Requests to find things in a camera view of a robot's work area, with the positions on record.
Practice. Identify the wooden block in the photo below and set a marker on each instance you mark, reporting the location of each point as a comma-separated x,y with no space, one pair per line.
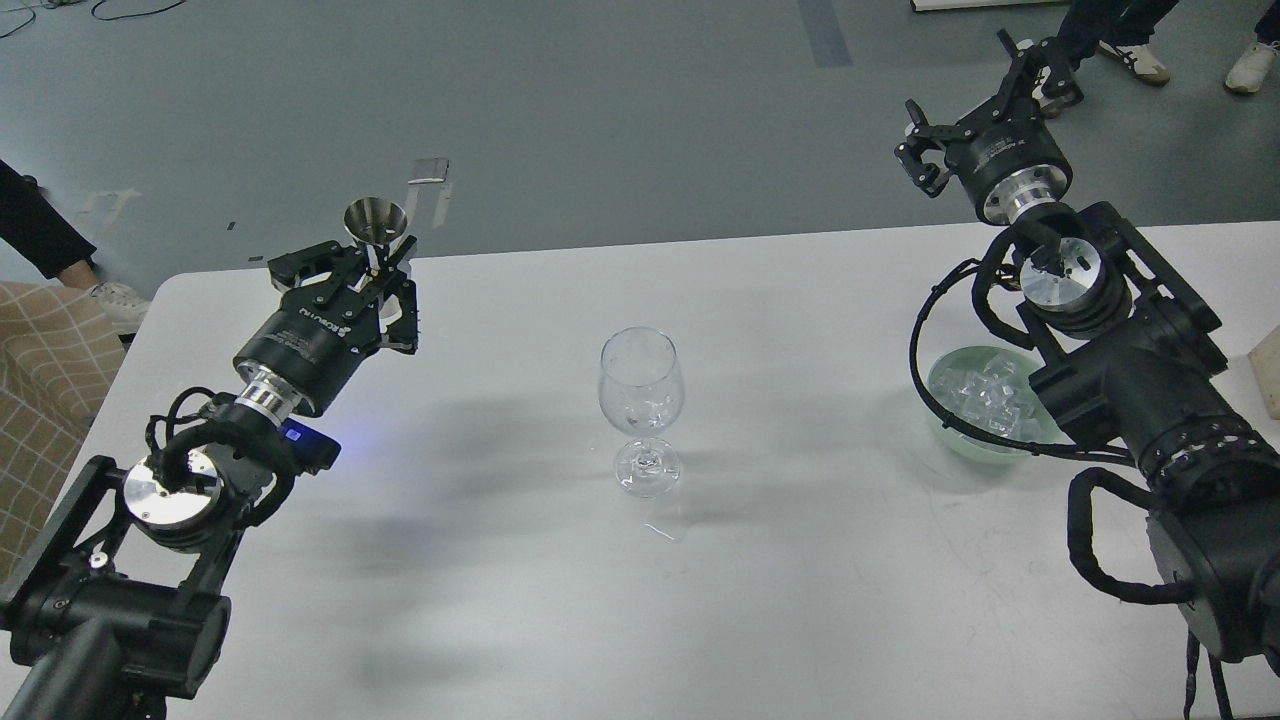
1264,361

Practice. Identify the clear ice cubes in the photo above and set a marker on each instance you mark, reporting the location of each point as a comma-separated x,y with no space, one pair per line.
989,388

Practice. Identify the white grey sneaker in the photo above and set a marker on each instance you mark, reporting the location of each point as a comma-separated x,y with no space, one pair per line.
123,306

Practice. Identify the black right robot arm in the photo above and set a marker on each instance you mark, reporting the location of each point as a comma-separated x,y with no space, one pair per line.
1179,504

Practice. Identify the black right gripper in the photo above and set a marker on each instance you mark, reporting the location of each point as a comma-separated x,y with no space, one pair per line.
1014,163

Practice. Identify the clear wine glass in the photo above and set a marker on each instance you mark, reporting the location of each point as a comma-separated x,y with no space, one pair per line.
641,392

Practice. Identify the white sneaker with dark stripes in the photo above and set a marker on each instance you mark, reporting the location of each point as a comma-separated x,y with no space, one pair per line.
1139,61

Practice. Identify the steel double jigger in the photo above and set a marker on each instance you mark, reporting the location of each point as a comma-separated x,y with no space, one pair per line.
379,228

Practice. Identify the beige checkered cloth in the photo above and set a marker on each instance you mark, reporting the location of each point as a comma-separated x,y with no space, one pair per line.
59,356

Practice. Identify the person in black clothes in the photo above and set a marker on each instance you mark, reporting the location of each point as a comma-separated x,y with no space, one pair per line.
41,236

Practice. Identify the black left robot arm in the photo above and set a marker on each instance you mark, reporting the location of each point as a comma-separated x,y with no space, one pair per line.
120,607

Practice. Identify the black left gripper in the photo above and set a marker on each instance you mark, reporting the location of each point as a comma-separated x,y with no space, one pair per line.
340,305

